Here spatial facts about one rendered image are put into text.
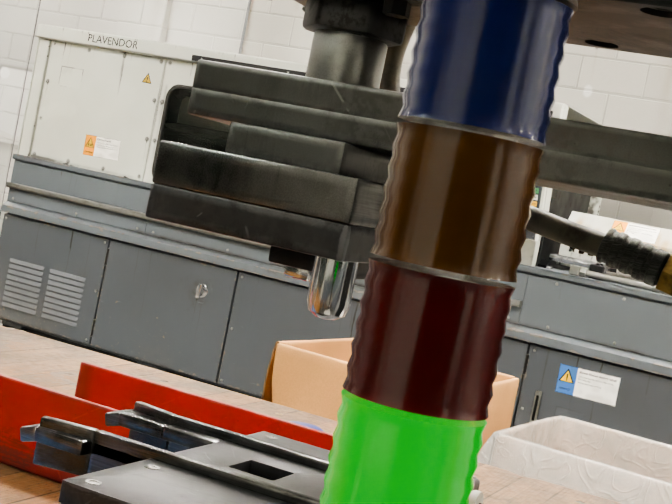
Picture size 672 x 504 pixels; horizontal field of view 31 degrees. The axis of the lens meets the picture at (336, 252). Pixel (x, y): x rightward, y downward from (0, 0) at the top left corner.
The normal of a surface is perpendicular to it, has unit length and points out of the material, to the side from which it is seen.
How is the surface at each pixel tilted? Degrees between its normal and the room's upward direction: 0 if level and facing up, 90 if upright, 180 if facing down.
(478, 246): 76
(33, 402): 90
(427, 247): 104
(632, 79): 90
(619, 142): 90
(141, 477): 0
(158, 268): 90
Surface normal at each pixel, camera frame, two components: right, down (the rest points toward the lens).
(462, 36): -0.48, 0.20
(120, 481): 0.20, -0.98
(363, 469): -0.49, -0.30
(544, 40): 0.66, -0.07
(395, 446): -0.25, 0.25
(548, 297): -0.44, -0.04
